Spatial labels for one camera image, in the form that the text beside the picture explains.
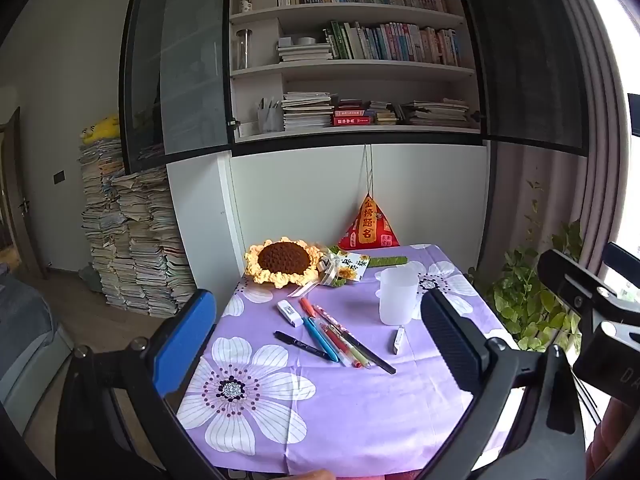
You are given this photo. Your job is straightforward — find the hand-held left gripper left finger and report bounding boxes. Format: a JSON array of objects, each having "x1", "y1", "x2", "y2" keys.
[{"x1": 55, "y1": 289, "x2": 236, "y2": 480}]

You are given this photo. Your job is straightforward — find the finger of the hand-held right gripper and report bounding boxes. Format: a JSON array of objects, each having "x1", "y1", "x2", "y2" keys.
[
  {"x1": 537, "y1": 248, "x2": 628, "y2": 321},
  {"x1": 601, "y1": 241, "x2": 640, "y2": 286}
]

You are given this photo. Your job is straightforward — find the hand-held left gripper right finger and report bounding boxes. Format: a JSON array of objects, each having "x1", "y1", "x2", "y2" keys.
[{"x1": 415, "y1": 287, "x2": 588, "y2": 480}]

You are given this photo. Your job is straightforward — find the frosted plastic cup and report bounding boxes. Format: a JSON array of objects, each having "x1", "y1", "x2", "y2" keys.
[{"x1": 375, "y1": 266, "x2": 418, "y2": 327}]

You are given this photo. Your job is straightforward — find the frosted pen with black cap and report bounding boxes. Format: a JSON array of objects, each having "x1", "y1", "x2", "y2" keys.
[{"x1": 327, "y1": 317, "x2": 397, "y2": 375}]

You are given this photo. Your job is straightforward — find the patterned pen with black clip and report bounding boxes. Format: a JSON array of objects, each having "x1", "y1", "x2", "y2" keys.
[{"x1": 340, "y1": 337, "x2": 373, "y2": 369}]

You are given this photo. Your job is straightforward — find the black marker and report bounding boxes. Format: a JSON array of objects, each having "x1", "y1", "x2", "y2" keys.
[{"x1": 273, "y1": 330, "x2": 332, "y2": 362}]

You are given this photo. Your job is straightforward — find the orange pen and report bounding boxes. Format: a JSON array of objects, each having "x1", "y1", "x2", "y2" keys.
[{"x1": 299, "y1": 297, "x2": 326, "y2": 331}]

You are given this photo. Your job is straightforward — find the red checkered pen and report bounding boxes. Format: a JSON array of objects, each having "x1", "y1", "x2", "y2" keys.
[{"x1": 314, "y1": 306, "x2": 351, "y2": 343}]

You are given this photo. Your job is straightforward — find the blue pen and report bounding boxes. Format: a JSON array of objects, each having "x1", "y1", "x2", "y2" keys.
[{"x1": 302, "y1": 316, "x2": 341, "y2": 364}]

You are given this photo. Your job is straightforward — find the person's right hand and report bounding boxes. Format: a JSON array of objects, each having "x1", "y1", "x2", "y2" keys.
[{"x1": 585, "y1": 402, "x2": 640, "y2": 480}]

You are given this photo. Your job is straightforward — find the potted green plant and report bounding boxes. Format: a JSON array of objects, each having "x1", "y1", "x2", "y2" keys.
[{"x1": 467, "y1": 182, "x2": 586, "y2": 353}]

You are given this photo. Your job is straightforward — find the green crochet stem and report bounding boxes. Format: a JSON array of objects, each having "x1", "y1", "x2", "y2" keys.
[{"x1": 325, "y1": 245, "x2": 408, "y2": 288}]

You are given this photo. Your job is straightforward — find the tall pile of books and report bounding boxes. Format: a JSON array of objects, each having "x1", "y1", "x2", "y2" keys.
[{"x1": 77, "y1": 137, "x2": 196, "y2": 318}]

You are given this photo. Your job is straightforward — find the white eraser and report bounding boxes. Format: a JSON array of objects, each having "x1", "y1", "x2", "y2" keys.
[{"x1": 276, "y1": 300, "x2": 304, "y2": 328}]

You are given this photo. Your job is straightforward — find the purple floral tablecloth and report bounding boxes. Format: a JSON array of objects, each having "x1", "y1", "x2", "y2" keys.
[{"x1": 175, "y1": 244, "x2": 526, "y2": 478}]

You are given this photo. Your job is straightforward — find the crochet sunflower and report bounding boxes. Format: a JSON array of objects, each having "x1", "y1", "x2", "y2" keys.
[{"x1": 243, "y1": 237, "x2": 326, "y2": 290}]

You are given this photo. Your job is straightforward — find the sunflower print card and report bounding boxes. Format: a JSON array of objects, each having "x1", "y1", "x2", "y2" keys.
[{"x1": 336, "y1": 252, "x2": 371, "y2": 283}]

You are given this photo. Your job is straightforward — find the red triangular pouch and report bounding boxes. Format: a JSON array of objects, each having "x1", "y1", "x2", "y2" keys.
[{"x1": 337, "y1": 144, "x2": 401, "y2": 251}]

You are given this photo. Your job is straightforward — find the white ribbon bow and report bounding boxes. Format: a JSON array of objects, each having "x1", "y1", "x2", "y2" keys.
[{"x1": 289, "y1": 252, "x2": 346, "y2": 298}]

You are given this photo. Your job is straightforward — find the grey bed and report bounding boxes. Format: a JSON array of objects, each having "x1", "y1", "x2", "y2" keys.
[{"x1": 0, "y1": 272, "x2": 73, "y2": 416}]

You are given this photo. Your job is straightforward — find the pink curtain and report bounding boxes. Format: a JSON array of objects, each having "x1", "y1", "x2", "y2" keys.
[{"x1": 487, "y1": 0, "x2": 631, "y2": 286}]

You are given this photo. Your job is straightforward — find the white bookcase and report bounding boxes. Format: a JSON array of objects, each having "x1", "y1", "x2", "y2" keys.
[{"x1": 166, "y1": 0, "x2": 493, "y2": 281}]

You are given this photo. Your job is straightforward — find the stack of magazines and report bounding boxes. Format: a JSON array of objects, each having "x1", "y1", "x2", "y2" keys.
[{"x1": 400, "y1": 99, "x2": 473, "y2": 128}]

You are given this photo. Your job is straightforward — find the wooden door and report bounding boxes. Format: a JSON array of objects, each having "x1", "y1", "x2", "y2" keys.
[{"x1": 0, "y1": 107, "x2": 48, "y2": 281}]

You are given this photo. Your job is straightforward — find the yellow plush toy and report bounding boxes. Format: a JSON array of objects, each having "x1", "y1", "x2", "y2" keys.
[{"x1": 80, "y1": 115, "x2": 121, "y2": 146}]

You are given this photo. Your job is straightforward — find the glass cabinet door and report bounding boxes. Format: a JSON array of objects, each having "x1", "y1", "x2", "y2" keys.
[
  {"x1": 119, "y1": 0, "x2": 233, "y2": 176},
  {"x1": 450, "y1": 0, "x2": 603, "y2": 157}
]

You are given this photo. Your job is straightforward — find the white pen holder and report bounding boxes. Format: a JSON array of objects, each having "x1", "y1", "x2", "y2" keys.
[{"x1": 256, "y1": 97, "x2": 284, "y2": 133}]

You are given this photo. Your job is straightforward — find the small stack of books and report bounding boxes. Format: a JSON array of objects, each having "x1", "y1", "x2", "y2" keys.
[{"x1": 370, "y1": 100, "x2": 401, "y2": 126}]

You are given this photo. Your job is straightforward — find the stack of red books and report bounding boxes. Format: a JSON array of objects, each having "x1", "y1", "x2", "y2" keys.
[{"x1": 332, "y1": 100, "x2": 375, "y2": 127}]

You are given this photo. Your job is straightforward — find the stack of paper booklets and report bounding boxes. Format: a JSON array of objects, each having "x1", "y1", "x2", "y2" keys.
[{"x1": 281, "y1": 91, "x2": 335, "y2": 132}]

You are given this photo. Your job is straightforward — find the glass bottle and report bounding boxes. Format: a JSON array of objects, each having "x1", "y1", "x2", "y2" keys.
[{"x1": 235, "y1": 29, "x2": 253, "y2": 71}]

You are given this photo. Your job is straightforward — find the stack of white books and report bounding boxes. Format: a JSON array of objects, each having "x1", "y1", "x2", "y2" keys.
[{"x1": 277, "y1": 42, "x2": 333, "y2": 63}]

